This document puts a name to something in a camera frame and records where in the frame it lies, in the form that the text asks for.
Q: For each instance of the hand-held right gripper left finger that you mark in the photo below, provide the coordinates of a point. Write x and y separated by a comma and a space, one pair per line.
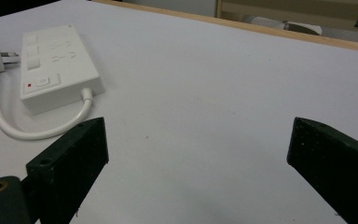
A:
71, 168

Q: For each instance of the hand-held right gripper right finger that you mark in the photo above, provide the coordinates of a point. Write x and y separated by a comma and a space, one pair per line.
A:
335, 161

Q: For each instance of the white power strip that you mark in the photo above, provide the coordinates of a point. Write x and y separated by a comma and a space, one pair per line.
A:
56, 67

